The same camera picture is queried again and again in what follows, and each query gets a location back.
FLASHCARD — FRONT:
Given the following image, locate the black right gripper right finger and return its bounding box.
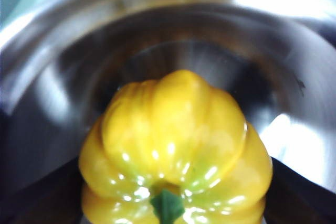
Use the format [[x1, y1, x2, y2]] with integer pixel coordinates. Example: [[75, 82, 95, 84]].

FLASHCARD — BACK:
[[262, 155, 336, 224]]

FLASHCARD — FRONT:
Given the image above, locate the yellow toy pumpkin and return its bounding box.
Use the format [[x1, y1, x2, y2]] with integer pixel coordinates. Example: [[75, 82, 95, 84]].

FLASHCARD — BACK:
[[78, 69, 274, 224]]

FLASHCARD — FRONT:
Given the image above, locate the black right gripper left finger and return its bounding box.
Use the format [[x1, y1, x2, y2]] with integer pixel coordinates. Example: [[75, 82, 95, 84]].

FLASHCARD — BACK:
[[0, 155, 85, 224]]

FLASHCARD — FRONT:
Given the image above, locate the mint green pot with handle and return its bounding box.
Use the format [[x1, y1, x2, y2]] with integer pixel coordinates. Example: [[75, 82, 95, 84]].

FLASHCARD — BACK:
[[0, 0, 336, 224]]

